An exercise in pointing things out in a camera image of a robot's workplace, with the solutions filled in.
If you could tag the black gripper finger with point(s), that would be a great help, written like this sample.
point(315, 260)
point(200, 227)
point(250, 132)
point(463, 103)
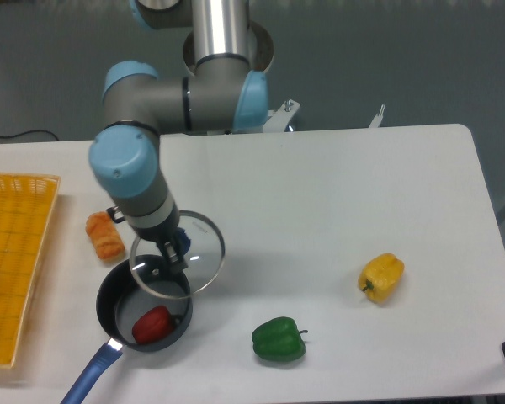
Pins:
point(171, 251)

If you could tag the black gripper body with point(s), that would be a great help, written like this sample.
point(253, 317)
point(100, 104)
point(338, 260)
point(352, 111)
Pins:
point(151, 223)

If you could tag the glass pot lid blue knob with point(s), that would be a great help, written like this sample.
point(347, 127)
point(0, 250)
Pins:
point(203, 248)

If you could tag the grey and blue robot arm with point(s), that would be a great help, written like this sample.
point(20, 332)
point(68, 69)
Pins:
point(224, 93)

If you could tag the orange bread roll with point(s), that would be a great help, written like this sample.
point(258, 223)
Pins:
point(104, 237)

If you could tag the red bell pepper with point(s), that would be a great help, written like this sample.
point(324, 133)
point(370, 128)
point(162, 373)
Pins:
point(154, 325)

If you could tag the green bell pepper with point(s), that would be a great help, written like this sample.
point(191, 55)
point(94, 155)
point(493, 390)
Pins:
point(279, 340)

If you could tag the yellow woven basket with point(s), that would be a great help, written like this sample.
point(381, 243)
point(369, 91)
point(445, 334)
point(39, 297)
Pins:
point(27, 202)

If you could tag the yellow bell pepper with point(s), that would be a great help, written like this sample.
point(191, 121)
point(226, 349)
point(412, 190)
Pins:
point(380, 277)

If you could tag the dark pot with blue handle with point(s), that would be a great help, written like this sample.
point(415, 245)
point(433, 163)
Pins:
point(134, 318)

